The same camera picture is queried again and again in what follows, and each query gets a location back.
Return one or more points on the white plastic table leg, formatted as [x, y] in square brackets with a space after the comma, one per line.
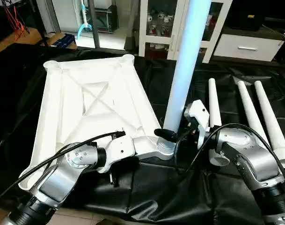
[215, 108]
[273, 122]
[184, 70]
[250, 108]

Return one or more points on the white plastic table top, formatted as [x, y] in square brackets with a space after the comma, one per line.
[86, 103]

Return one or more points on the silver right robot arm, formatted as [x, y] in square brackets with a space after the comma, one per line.
[254, 159]

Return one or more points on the black work mat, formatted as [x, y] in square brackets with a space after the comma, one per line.
[170, 187]

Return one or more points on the white low drawer unit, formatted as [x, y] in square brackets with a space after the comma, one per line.
[247, 47]

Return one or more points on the white glass-door cabinet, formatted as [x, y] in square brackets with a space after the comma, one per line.
[156, 28]

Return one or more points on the grey metal pole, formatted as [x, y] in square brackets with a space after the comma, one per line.
[94, 23]

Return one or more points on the blue cardboard box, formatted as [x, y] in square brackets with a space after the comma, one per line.
[62, 41]

